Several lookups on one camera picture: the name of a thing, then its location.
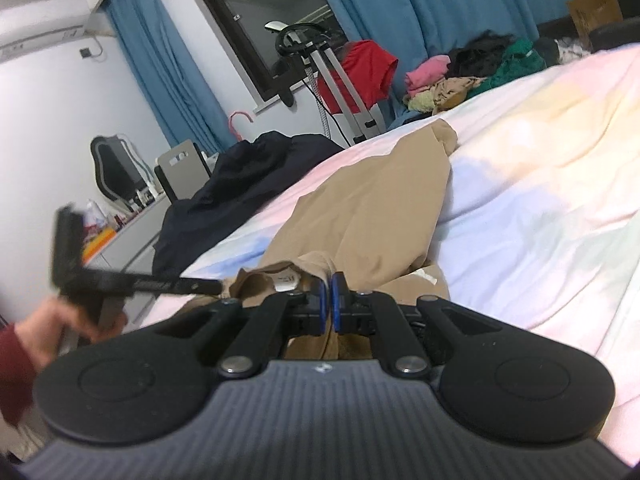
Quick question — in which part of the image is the yellow floral garment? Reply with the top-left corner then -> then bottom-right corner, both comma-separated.
407,76 -> 488,115

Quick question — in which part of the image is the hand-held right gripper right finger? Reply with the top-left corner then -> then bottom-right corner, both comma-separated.
330,271 -> 502,379

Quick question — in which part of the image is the brown paper bag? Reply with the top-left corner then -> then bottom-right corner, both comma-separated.
566,0 -> 623,51

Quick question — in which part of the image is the grey chair back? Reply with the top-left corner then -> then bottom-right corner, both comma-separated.
154,140 -> 214,202

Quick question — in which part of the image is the person's left hand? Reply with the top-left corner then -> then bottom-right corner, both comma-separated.
14,296 -> 129,376

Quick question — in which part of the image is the black office chair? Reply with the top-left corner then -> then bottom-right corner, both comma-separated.
90,134 -> 152,211

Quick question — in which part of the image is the orange box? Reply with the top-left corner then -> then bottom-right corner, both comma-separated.
82,227 -> 117,257

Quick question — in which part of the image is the blue curtain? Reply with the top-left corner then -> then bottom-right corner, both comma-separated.
102,0 -> 236,157
305,0 -> 601,126

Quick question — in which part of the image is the dark navy garment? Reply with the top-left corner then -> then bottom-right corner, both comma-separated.
152,130 -> 346,279

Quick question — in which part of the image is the red shirt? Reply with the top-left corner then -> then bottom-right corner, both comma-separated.
317,40 -> 400,114

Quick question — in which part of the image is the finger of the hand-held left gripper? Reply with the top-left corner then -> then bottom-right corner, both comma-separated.
129,274 -> 225,298

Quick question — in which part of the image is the tan shirt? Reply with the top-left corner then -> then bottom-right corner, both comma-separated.
175,122 -> 458,361

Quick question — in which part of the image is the garment steamer stand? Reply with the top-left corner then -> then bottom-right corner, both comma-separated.
265,20 -> 387,147

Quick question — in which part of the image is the person's left forearm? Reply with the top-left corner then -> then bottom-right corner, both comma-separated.
0,322 -> 47,427

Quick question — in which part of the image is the pink garment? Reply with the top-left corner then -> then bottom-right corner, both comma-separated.
405,56 -> 451,97

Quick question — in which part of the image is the black sofa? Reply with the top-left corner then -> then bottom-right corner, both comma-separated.
537,0 -> 640,54

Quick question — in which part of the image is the white desk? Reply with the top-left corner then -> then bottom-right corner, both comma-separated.
82,192 -> 172,313

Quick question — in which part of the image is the black and white patterned garment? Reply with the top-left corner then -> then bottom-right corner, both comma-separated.
556,37 -> 596,66

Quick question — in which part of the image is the pink hanger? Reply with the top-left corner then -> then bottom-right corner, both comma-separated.
227,110 -> 256,149

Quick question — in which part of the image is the dark grey garment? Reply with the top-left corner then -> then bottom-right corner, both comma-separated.
535,37 -> 563,68

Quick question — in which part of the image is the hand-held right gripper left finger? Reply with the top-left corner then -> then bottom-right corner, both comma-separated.
164,272 -> 331,377

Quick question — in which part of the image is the dark window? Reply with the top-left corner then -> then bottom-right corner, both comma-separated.
180,0 -> 351,106

